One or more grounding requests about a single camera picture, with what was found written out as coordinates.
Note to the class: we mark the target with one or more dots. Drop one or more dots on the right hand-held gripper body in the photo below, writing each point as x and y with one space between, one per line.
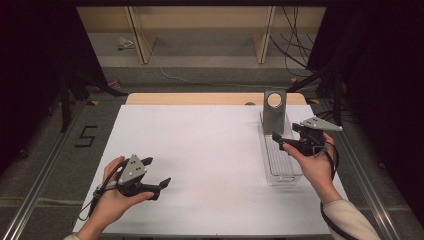
313 140

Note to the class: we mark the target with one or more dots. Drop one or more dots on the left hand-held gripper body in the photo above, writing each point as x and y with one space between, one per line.
132 171

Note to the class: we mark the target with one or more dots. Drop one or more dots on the clear plastic tray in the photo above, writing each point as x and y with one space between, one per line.
283 163

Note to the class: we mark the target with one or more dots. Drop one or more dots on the metal plate with round hole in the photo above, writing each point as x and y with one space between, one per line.
273 120

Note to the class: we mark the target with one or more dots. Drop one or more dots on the person's right hand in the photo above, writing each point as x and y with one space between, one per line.
316 173

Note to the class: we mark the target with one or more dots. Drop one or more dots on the person's left hand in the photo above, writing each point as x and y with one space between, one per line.
110 206

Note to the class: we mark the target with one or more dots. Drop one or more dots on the yellow tape piece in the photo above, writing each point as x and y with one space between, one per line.
94 102
313 101
293 80

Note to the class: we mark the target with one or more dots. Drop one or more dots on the black tripod stand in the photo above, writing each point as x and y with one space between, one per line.
338 106
65 106

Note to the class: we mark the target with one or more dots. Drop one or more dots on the white table mat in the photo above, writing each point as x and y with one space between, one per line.
200 150

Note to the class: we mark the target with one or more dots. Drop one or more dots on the pink cloth scrap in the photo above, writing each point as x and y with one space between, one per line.
113 84

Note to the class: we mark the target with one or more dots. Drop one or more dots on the black curtain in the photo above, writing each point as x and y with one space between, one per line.
383 83
33 66

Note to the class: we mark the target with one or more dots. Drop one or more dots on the crumpled clear wrapper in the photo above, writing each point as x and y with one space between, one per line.
125 43

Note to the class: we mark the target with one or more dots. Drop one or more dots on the light wooden shelf unit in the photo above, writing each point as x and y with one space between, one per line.
200 20

